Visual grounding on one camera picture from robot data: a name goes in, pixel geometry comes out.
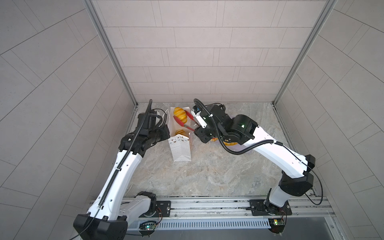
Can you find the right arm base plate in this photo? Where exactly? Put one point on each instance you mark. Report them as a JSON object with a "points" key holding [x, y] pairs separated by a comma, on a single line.
{"points": [[264, 208]]}

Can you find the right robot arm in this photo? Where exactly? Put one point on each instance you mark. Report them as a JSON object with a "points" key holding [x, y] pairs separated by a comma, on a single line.
{"points": [[296, 169]]}

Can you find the left circuit board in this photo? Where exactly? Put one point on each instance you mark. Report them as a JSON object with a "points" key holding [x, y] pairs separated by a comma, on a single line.
{"points": [[148, 226]]}

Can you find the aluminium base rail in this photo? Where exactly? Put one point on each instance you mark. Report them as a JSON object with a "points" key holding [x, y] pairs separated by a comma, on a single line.
{"points": [[183, 208]]}

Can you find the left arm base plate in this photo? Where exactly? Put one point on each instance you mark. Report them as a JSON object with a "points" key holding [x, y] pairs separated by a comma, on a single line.
{"points": [[163, 207]]}

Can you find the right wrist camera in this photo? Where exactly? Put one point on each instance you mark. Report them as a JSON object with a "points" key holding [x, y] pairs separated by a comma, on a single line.
{"points": [[210, 112]]}

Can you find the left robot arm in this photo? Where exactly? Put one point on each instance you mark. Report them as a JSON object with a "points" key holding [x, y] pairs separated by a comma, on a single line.
{"points": [[105, 220]]}

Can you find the red metal tongs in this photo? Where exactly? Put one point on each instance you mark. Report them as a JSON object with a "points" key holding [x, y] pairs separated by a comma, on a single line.
{"points": [[186, 125]]}

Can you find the fake croissant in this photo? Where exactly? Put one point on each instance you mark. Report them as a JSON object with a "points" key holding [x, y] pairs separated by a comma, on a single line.
{"points": [[230, 144]]}

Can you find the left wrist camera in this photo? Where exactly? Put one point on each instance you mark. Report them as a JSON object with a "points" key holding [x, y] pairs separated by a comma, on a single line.
{"points": [[151, 121]]}

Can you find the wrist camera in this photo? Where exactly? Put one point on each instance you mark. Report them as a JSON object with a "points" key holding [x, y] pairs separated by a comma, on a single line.
{"points": [[151, 121], [210, 112]]}

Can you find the lilac plastic tray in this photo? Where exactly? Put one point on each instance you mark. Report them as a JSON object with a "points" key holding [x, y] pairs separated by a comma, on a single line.
{"points": [[236, 148]]}

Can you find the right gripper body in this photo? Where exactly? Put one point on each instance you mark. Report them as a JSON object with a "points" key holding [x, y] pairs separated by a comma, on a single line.
{"points": [[202, 136]]}

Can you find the right circuit board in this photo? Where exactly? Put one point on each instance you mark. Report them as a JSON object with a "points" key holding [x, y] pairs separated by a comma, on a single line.
{"points": [[277, 226]]}

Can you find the white cartoon paper bag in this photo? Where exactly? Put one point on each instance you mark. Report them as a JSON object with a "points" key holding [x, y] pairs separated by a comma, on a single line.
{"points": [[180, 145]]}

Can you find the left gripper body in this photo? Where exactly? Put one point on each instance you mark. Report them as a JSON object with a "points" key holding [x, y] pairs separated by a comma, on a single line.
{"points": [[163, 133]]}

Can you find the circuit board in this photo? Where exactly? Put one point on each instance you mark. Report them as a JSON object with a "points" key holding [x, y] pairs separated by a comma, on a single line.
{"points": [[148, 226], [277, 226]]}

